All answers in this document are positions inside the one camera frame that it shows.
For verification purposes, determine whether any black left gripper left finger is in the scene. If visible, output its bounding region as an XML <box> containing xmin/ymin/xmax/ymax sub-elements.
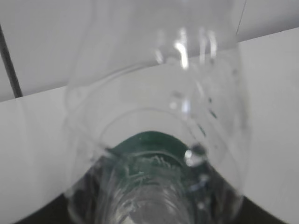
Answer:
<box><xmin>16</xmin><ymin>194</ymin><xmax>70</xmax><ymax>224</ymax></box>

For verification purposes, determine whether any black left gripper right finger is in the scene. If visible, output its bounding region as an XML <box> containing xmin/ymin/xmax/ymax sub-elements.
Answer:
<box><xmin>242</xmin><ymin>197</ymin><xmax>285</xmax><ymax>224</ymax></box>

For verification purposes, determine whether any clear water bottle green label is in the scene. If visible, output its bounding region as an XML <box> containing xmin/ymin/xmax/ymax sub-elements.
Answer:
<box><xmin>64</xmin><ymin>0</ymin><xmax>250</xmax><ymax>224</ymax></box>

